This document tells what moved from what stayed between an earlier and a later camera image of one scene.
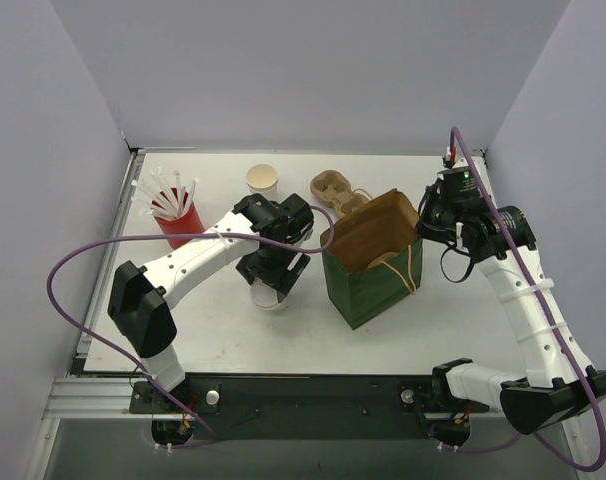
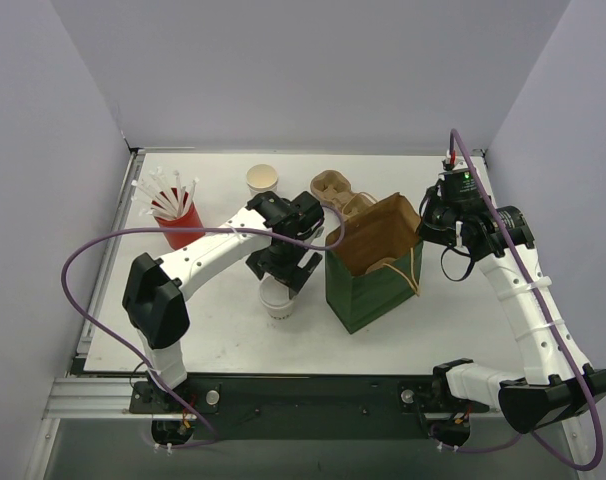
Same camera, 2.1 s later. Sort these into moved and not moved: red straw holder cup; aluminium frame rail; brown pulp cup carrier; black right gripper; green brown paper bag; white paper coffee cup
Moved: brown pulp cup carrier; white paper coffee cup
Not moved: red straw holder cup; black right gripper; aluminium frame rail; green brown paper bag
